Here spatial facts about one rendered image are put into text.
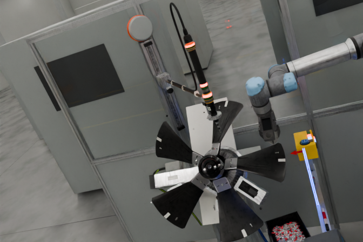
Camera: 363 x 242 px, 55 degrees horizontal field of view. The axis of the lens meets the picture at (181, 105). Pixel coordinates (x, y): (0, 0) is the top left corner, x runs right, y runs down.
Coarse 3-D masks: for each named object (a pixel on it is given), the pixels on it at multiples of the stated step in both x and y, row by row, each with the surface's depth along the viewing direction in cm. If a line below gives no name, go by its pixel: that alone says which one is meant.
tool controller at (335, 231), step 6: (336, 228) 106; (318, 234) 108; (324, 234) 106; (330, 234) 105; (336, 234) 104; (306, 240) 108; (312, 240) 107; (318, 240) 106; (324, 240) 104; (330, 240) 103; (336, 240) 102; (342, 240) 103
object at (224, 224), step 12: (228, 192) 168; (228, 204) 165; (240, 204) 167; (228, 216) 162; (240, 216) 163; (252, 216) 165; (228, 228) 159; (240, 228) 160; (252, 228) 161; (228, 240) 158
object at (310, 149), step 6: (300, 132) 196; (306, 132) 194; (294, 138) 193; (300, 138) 191; (306, 138) 189; (312, 138) 187; (300, 144) 185; (306, 144) 183; (312, 144) 182; (300, 150) 184; (306, 150) 184; (312, 150) 183; (300, 156) 186; (312, 156) 185; (318, 156) 184
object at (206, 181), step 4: (196, 176) 172; (200, 176) 173; (192, 180) 173; (196, 180) 174; (200, 180) 174; (204, 180) 175; (208, 180) 175; (196, 184) 174; (200, 184) 175; (208, 184) 176; (200, 188) 176; (204, 188) 176
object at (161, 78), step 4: (160, 72) 218; (164, 72) 218; (156, 76) 216; (160, 76) 213; (164, 76) 210; (168, 76) 210; (160, 80) 210; (164, 80) 210; (160, 84) 214; (164, 84) 210; (168, 84) 211; (164, 88) 211
